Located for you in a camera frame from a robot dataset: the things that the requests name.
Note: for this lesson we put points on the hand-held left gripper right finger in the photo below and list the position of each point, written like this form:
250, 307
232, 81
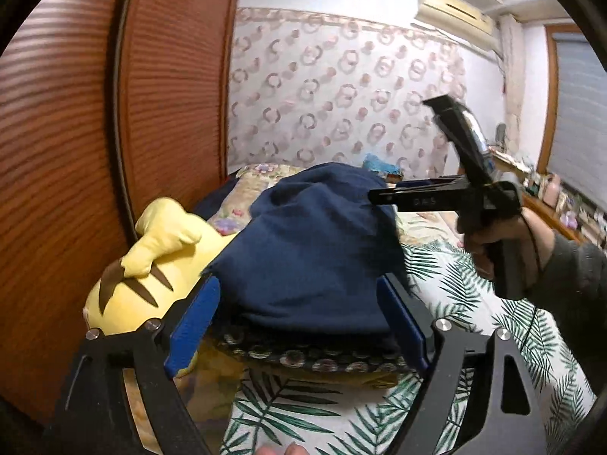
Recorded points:
403, 322

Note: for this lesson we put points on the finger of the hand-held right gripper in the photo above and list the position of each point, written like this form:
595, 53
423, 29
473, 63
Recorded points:
422, 196

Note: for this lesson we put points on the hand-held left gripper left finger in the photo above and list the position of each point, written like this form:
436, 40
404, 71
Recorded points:
194, 322

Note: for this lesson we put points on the navy printed t-shirt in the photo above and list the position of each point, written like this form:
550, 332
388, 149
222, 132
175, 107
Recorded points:
308, 256

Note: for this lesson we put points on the person's right hand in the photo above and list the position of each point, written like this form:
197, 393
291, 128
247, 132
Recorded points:
536, 241

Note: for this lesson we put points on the person's left hand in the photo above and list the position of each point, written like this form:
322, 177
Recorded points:
284, 450

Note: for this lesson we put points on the wooden cabinet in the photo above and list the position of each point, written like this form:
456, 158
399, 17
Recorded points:
545, 213

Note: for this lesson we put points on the blue plastic bag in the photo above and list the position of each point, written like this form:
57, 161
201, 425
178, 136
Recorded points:
381, 165

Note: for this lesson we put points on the pink jug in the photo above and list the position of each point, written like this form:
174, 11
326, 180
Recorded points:
551, 189

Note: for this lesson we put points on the leaf print sheet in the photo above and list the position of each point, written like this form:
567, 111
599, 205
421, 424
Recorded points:
441, 270

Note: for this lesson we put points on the pink tissue pack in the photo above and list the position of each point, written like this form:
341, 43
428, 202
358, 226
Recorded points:
568, 219

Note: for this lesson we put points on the yellow plush toy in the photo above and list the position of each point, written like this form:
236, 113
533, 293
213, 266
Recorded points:
180, 232

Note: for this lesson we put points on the dark circle patterned pillow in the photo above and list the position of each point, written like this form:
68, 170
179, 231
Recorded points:
303, 358

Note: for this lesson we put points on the grey window blind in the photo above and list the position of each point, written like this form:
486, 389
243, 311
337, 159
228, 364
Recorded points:
583, 118

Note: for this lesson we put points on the beige lace curtain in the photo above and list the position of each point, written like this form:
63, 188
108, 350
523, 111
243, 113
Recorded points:
511, 80

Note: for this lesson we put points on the navy bed sheet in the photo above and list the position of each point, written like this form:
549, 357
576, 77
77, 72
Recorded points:
213, 204

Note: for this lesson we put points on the circle patterned curtain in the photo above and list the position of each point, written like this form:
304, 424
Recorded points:
332, 80

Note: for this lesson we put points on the floral blanket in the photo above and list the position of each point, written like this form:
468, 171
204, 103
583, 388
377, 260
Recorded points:
263, 170

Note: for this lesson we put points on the beige air conditioner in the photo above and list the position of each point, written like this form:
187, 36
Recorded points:
450, 9

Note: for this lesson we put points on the wooden louvered wardrobe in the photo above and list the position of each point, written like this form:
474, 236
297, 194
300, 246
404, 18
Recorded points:
166, 104

